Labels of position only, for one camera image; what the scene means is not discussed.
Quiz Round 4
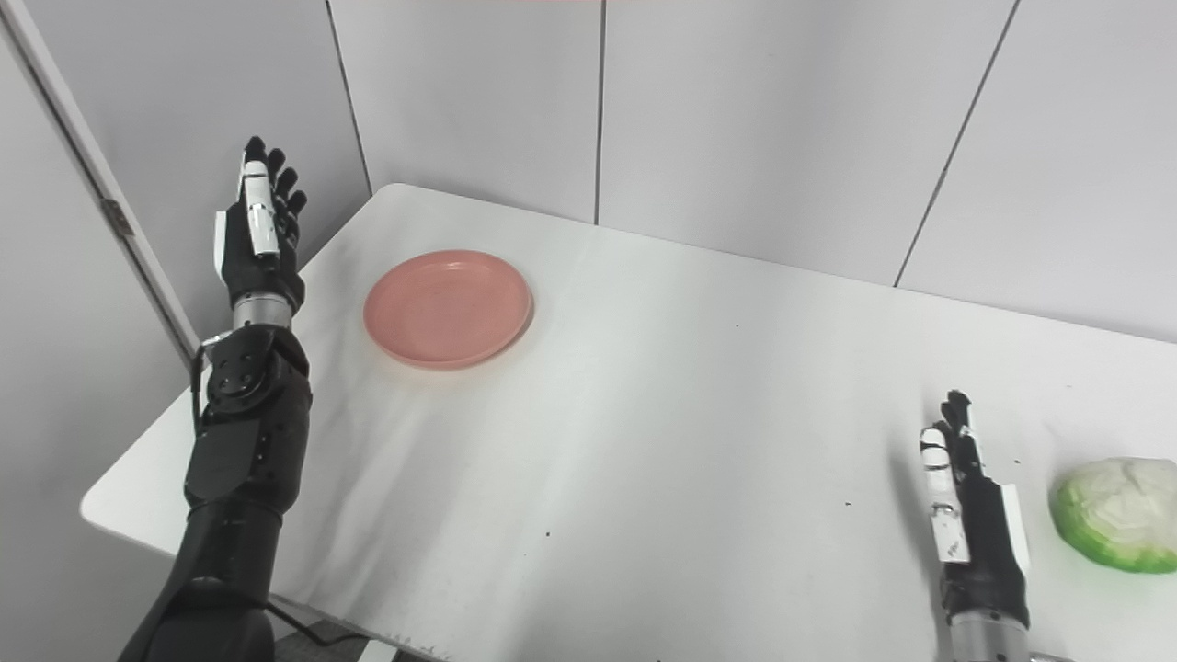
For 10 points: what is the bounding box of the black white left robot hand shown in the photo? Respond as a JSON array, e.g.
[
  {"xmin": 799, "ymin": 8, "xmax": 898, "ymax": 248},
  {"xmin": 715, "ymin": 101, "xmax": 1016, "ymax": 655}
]
[{"xmin": 213, "ymin": 136, "xmax": 309, "ymax": 314}]

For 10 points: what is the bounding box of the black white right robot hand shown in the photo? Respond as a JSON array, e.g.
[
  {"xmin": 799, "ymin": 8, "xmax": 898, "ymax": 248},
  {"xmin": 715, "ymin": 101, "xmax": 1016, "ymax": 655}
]
[{"xmin": 920, "ymin": 390, "xmax": 1033, "ymax": 631}]

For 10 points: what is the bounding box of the white green toy cabbage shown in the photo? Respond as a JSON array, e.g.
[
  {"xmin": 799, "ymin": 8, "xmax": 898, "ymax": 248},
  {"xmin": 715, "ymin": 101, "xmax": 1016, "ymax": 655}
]
[{"xmin": 1050, "ymin": 457, "xmax": 1177, "ymax": 575}]

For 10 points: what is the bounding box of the pink round plate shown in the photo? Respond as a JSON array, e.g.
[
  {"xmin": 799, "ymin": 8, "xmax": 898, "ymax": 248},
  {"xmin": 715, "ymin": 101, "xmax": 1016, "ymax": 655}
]
[{"xmin": 362, "ymin": 249, "xmax": 534, "ymax": 371}]

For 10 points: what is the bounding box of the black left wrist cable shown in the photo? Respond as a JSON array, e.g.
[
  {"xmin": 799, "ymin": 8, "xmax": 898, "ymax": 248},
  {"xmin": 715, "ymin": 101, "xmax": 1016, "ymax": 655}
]
[{"xmin": 189, "ymin": 331, "xmax": 233, "ymax": 433}]

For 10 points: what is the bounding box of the thin black power cable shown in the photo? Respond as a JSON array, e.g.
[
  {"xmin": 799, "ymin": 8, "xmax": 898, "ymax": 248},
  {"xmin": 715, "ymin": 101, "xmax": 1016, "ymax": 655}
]
[{"xmin": 265, "ymin": 600, "xmax": 371, "ymax": 645}]

